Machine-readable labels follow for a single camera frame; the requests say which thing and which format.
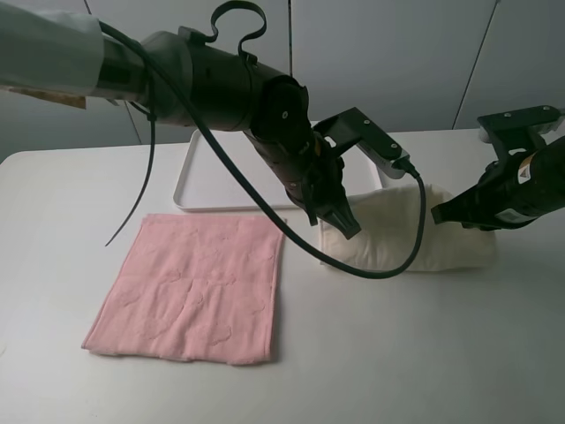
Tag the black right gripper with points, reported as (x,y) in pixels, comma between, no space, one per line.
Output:
(489,205)

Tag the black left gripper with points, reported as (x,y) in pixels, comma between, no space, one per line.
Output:
(313,181)

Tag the cream white towel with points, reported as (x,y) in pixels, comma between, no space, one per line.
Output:
(389,221)

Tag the pink towel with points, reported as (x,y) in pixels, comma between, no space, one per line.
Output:
(194,288)

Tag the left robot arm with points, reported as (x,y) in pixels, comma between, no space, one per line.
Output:
(182,79)

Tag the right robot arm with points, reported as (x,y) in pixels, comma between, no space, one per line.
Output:
(540,180)

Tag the white rectangular plastic tray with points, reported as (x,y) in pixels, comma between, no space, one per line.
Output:
(205,185)

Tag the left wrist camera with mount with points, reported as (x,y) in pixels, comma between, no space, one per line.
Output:
(352,128)

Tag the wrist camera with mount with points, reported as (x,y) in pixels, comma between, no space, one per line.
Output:
(519,131)
(352,128)

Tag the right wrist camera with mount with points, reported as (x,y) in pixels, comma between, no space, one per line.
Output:
(519,131)

